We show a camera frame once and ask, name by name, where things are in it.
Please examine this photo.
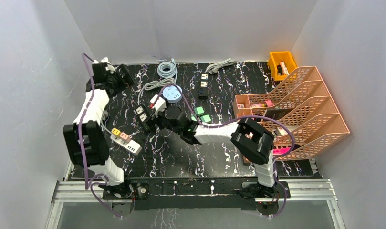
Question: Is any round light blue socket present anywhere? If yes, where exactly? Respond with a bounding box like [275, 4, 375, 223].
[162, 85, 182, 104]

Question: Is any white power strip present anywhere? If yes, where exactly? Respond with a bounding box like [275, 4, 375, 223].
[110, 128, 142, 156]

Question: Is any black short power strip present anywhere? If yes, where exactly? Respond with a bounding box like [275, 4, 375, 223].
[198, 73, 209, 100]

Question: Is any mauve plug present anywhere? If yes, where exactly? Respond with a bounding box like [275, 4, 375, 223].
[119, 132, 131, 143]

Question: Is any yellow plug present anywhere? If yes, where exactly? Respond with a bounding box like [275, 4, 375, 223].
[111, 128, 121, 137]

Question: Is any black long power strip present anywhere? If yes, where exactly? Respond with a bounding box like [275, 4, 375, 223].
[135, 105, 156, 133]

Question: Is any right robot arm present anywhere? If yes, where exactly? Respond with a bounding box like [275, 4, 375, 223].
[152, 107, 278, 198]

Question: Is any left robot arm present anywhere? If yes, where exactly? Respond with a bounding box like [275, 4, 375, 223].
[63, 60, 135, 198]

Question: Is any magenta item in tray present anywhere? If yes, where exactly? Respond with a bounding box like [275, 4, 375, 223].
[272, 147, 291, 155]

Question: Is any orange plastic bin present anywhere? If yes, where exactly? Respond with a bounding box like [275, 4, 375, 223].
[268, 51, 297, 82]

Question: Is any peach mesh file organizer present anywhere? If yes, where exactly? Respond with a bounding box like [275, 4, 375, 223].
[233, 66, 350, 160]

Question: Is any white coiled cable left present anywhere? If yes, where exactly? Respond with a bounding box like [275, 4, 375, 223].
[137, 77, 177, 107]

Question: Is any light blue coiled cable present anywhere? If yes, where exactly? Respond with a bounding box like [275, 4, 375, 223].
[156, 59, 178, 80]

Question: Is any grey coiled power cable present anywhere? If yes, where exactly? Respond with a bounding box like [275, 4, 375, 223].
[205, 58, 235, 74]

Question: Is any aluminium frame rail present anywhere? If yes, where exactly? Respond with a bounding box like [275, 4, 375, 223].
[46, 177, 345, 229]

